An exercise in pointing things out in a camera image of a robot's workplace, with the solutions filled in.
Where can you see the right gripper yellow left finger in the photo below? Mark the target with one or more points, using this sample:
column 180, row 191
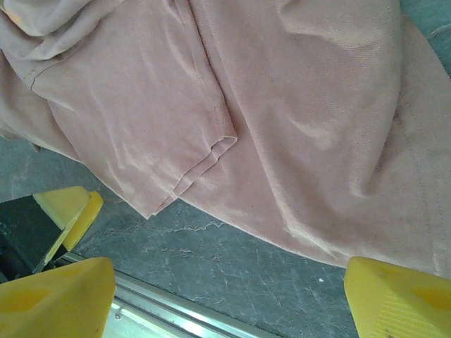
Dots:
column 53, row 303

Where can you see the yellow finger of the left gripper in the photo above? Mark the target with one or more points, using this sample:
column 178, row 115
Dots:
column 63, row 206
column 86, row 220

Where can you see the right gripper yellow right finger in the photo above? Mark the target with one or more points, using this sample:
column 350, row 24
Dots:
column 405, row 306

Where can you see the pink t-shirt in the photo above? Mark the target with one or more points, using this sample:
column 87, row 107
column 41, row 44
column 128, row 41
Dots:
column 246, row 105

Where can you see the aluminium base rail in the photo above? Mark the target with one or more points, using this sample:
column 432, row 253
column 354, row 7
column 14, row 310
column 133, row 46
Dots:
column 148, row 306

